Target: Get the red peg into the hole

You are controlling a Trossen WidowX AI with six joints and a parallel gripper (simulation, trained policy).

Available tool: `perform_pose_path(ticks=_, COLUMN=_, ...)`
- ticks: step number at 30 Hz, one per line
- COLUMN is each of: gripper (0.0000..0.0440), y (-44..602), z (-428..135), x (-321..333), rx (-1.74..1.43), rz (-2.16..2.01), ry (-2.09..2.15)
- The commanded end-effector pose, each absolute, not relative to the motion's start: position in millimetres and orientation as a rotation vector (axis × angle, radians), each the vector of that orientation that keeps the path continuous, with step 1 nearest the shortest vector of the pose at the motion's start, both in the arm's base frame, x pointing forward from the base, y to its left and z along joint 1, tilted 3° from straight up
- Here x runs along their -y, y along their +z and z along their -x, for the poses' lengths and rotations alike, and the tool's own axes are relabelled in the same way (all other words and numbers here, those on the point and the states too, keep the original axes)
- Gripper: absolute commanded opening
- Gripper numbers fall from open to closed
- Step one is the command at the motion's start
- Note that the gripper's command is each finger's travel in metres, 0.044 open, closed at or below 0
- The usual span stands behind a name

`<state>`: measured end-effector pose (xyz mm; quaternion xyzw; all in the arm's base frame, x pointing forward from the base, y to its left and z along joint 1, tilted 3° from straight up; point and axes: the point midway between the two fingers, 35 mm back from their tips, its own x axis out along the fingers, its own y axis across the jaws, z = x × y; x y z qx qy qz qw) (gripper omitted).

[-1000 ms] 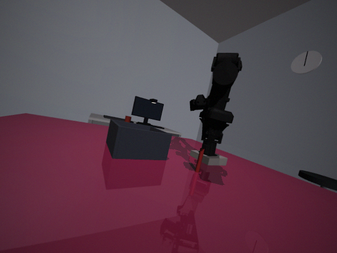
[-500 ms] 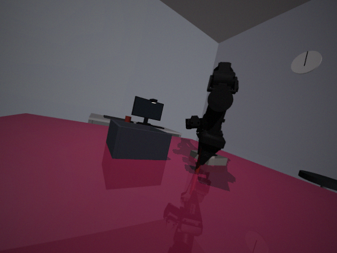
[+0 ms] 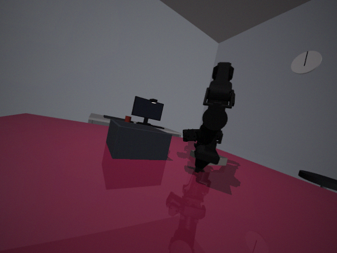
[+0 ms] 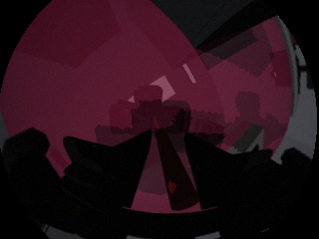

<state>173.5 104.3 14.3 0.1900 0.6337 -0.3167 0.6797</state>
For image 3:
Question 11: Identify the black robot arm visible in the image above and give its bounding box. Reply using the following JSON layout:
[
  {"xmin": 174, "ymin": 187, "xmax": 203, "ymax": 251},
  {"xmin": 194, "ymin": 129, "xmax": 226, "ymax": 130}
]
[{"xmin": 183, "ymin": 62, "xmax": 235, "ymax": 144}]

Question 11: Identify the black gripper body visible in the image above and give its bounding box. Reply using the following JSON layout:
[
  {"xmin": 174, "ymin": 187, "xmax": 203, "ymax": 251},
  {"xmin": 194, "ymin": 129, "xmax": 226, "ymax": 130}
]
[{"xmin": 195, "ymin": 123, "xmax": 221, "ymax": 165}]

